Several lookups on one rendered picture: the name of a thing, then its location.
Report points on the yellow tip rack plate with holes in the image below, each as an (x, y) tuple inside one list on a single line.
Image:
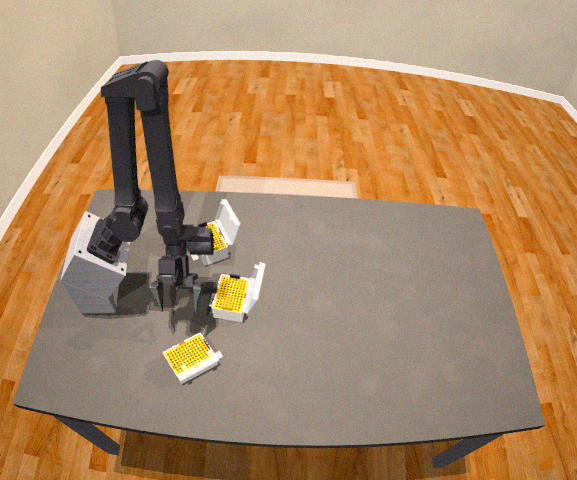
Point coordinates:
[(231, 293), (191, 352), (218, 242)]

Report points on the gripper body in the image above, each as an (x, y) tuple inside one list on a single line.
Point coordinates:
[(182, 281)]

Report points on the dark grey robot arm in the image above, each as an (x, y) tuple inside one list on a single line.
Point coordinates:
[(126, 226)]

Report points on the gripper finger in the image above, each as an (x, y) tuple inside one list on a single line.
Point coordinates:
[(197, 295), (158, 294)]

